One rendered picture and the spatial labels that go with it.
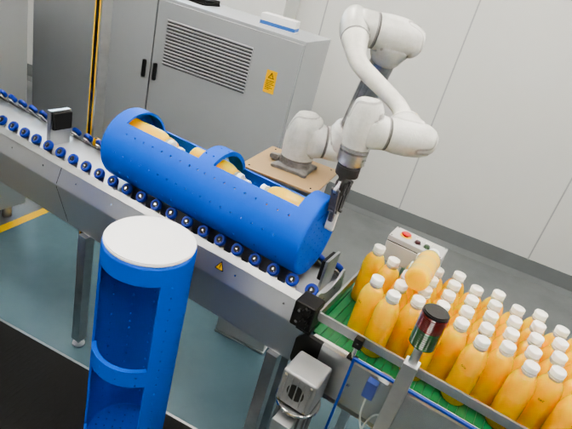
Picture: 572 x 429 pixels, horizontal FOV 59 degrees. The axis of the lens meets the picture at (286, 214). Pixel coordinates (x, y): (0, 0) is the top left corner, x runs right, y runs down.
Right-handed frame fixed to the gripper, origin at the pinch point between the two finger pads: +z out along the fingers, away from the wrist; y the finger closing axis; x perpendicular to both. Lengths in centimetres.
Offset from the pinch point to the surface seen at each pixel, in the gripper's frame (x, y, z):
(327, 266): -5.6, -6.6, 12.6
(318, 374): -21.2, -32.6, 30.3
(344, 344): -22.4, -19.7, 26.2
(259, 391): 3, -11, 72
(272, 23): 130, 157, -32
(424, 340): -43, -41, -3
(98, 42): 143, 28, -17
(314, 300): -9.8, -21.8, 16.0
